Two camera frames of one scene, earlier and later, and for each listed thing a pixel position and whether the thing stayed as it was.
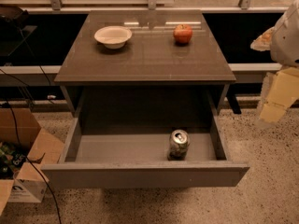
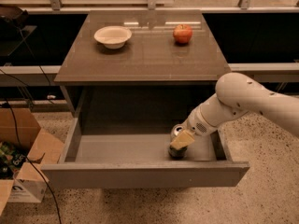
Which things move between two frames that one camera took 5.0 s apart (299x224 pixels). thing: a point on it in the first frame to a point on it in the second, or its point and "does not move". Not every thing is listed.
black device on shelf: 13,16 does not move
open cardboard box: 24,148 does not move
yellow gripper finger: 284,91 to 182,140
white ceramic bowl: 114,37 does not move
